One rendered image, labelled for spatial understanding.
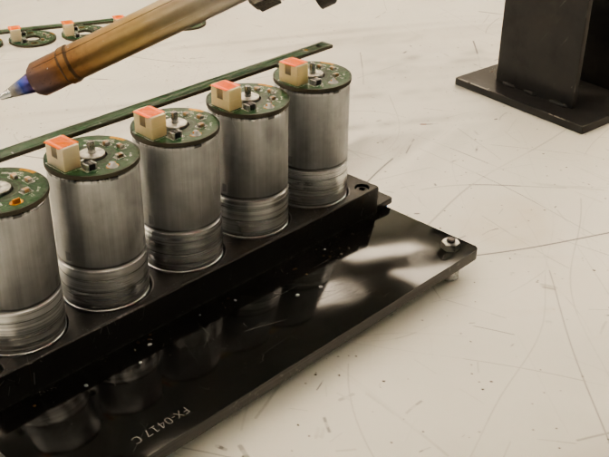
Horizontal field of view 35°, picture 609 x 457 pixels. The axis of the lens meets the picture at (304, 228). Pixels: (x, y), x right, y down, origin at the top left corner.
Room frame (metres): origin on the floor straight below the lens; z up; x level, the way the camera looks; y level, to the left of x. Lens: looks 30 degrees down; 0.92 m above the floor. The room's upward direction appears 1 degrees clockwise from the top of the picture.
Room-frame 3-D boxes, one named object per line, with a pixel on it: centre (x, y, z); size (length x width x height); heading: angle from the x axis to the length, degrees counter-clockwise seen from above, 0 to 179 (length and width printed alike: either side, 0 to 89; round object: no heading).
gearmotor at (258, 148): (0.27, 0.02, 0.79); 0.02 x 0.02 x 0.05
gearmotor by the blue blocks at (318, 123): (0.29, 0.00, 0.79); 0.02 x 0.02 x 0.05
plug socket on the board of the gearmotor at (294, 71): (0.28, 0.00, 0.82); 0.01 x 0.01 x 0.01; 46
